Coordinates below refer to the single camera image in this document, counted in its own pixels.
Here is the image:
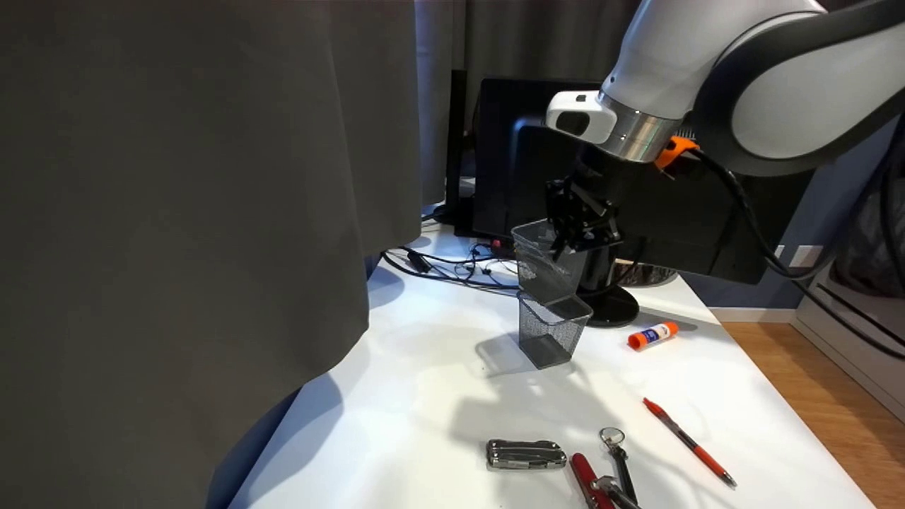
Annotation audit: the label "mesh pen basket with sachet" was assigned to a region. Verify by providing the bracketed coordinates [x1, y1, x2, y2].
[510, 218, 589, 306]

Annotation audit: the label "round dark bowl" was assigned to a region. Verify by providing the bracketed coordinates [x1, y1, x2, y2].
[614, 260, 681, 288]

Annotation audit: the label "tangle of black cables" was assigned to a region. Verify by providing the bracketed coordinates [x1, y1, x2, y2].
[380, 242, 522, 292]

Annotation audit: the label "black handled ring tool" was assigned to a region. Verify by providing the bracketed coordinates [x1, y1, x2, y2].
[599, 426, 638, 507]

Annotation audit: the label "black upright speaker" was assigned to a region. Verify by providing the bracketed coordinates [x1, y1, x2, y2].
[445, 69, 469, 228]

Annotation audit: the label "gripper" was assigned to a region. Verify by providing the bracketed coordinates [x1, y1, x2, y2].
[544, 145, 626, 264]

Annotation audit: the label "red handled pliers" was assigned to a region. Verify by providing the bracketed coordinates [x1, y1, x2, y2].
[569, 452, 643, 509]

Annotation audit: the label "black monitor on round stand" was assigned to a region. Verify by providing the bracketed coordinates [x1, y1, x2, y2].
[512, 116, 815, 328]

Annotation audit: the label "white cabinet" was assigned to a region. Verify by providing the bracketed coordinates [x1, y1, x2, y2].
[791, 267, 905, 425]

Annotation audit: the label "empty black mesh pen basket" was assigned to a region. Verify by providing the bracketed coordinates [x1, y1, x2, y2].
[517, 291, 594, 370]

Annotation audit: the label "silver folding multi-tool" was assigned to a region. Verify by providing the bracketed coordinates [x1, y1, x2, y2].
[486, 438, 568, 472]

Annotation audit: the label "orange and black pen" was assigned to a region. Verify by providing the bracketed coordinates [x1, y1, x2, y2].
[641, 397, 738, 489]

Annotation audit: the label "orange capped glue stick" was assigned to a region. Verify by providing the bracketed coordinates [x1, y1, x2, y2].
[627, 321, 679, 351]

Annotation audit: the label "clear sachet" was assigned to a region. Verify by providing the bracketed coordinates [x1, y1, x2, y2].
[525, 244, 564, 285]

